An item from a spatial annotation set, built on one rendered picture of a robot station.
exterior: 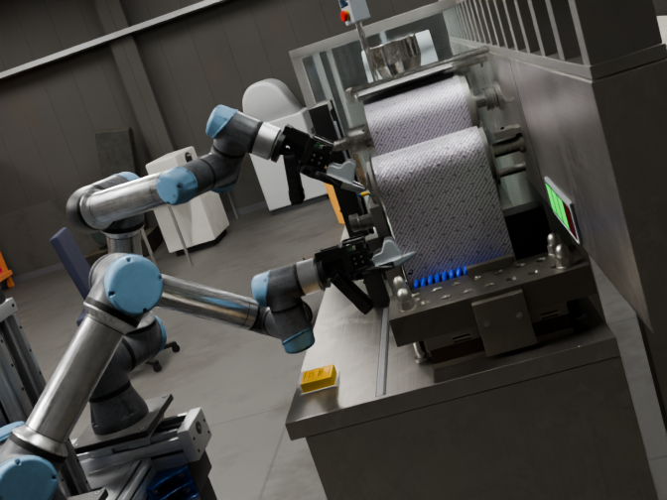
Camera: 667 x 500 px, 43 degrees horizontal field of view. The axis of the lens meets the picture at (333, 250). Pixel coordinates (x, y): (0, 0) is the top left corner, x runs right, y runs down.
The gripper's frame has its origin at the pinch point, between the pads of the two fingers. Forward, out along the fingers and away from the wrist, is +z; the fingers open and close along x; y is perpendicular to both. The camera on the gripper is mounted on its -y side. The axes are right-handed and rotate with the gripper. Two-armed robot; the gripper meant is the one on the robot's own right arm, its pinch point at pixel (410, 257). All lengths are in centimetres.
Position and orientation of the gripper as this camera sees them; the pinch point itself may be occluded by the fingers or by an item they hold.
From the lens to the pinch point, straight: 184.7
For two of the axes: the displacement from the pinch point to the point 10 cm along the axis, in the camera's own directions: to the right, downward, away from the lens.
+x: 0.8, -2.5, 9.6
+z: 9.5, -2.8, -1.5
